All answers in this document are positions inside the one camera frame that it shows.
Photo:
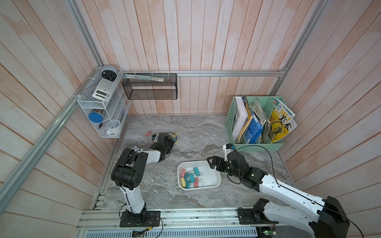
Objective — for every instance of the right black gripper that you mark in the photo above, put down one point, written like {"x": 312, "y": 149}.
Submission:
{"x": 220, "y": 160}

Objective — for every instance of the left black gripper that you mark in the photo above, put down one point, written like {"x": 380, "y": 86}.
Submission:
{"x": 171, "y": 142}

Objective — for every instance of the white plastic storage tray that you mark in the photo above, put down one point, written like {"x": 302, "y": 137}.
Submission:
{"x": 200, "y": 175}

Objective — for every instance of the teal binder clip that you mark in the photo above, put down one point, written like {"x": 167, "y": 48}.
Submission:
{"x": 188, "y": 183}

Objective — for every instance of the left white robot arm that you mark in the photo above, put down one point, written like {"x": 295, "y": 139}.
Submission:
{"x": 129, "y": 170}

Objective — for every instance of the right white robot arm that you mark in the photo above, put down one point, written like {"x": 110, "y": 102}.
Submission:
{"x": 321, "y": 217}

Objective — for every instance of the blue folder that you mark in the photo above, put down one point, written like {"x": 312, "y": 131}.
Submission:
{"x": 254, "y": 130}

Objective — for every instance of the green plastic book crate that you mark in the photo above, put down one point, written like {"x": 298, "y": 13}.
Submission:
{"x": 246, "y": 123}

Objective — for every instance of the white book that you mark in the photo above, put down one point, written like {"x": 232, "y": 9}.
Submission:
{"x": 240, "y": 117}

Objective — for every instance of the white cup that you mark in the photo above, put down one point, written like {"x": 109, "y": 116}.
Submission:
{"x": 112, "y": 127}

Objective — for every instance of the yellow magazine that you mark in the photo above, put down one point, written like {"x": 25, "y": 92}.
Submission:
{"x": 281, "y": 121}

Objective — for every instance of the clear ruler on basket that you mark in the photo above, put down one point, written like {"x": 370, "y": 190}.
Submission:
{"x": 143, "y": 77}

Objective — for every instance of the blue lid jar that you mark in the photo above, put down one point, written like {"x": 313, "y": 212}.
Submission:
{"x": 96, "y": 116}

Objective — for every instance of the white desk calculator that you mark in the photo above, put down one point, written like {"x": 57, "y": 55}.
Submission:
{"x": 104, "y": 90}

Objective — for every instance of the round grey black device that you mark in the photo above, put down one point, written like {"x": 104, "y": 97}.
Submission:
{"x": 109, "y": 72}

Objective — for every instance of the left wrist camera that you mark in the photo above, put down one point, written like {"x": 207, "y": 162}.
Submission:
{"x": 154, "y": 138}

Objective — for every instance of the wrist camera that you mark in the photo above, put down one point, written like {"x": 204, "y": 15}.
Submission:
{"x": 228, "y": 148}
{"x": 154, "y": 138}

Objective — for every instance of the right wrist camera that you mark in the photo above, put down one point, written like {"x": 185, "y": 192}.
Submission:
{"x": 228, "y": 148}

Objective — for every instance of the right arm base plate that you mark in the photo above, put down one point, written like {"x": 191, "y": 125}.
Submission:
{"x": 253, "y": 216}

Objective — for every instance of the black wire mesh basket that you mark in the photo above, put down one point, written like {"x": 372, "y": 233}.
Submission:
{"x": 152, "y": 90}

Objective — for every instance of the aluminium rail base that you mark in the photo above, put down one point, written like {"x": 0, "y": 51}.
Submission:
{"x": 182, "y": 223}

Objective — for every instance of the white wire wall shelf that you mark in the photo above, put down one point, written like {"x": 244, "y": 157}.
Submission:
{"x": 116, "y": 109}

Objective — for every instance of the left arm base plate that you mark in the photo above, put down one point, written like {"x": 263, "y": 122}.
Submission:
{"x": 144, "y": 219}

